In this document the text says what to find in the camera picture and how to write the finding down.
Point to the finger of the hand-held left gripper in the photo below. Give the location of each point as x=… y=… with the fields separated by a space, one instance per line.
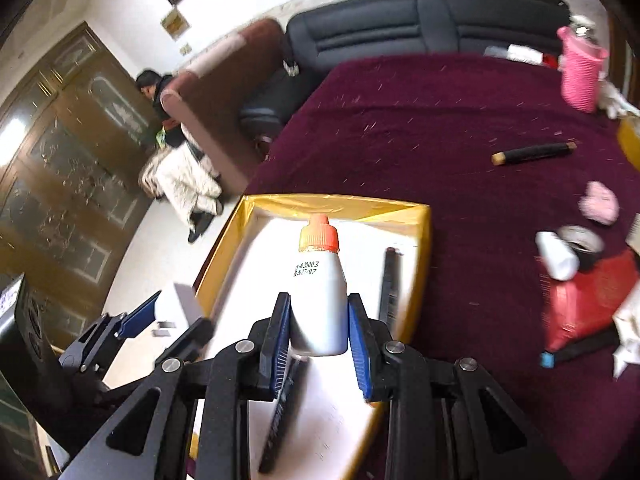
x=140 y=317
x=195 y=335

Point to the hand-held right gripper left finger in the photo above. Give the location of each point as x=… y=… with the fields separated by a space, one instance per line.
x=278 y=345

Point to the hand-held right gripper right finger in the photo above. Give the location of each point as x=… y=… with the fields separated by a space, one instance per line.
x=360 y=350

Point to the small white box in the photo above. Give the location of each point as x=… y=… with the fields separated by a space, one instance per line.
x=182 y=305

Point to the white bottle with orange cap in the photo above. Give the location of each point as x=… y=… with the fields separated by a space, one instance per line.
x=320 y=300

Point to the golden cardboard box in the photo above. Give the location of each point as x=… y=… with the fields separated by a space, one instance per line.
x=350 y=207

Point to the red envelope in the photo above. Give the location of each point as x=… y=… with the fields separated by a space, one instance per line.
x=590 y=300

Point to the tape roll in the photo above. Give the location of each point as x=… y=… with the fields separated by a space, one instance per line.
x=587 y=240

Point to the pink cloth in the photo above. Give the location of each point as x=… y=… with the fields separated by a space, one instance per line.
x=599 y=203

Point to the flat black bar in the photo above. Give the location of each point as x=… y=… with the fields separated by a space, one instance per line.
x=282 y=420

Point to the wooden glass-panel doors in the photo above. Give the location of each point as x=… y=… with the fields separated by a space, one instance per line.
x=65 y=170

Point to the small white bottle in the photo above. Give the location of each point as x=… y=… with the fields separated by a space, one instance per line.
x=555 y=255

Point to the black pen with blue cap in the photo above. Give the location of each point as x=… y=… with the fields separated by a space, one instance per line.
x=580 y=350

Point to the brown sofa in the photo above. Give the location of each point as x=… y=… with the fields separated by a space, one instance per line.
x=225 y=110

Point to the maroon blanket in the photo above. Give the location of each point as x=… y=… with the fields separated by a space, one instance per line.
x=450 y=125

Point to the black stick with gold ends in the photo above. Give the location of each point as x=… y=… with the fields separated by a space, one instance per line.
x=535 y=152

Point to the white paper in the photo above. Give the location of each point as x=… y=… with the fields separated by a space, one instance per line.
x=629 y=330

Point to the black leather sofa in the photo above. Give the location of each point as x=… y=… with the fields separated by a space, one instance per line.
x=380 y=20

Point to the flat white box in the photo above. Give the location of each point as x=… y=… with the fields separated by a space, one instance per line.
x=520 y=53

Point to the yellow object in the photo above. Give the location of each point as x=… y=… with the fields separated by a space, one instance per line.
x=631 y=140

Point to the pink woven basket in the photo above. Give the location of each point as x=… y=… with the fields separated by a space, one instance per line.
x=580 y=70

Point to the white cloth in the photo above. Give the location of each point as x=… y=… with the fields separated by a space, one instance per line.
x=614 y=100

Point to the small wall poster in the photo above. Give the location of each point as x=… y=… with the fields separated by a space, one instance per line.
x=175 y=22

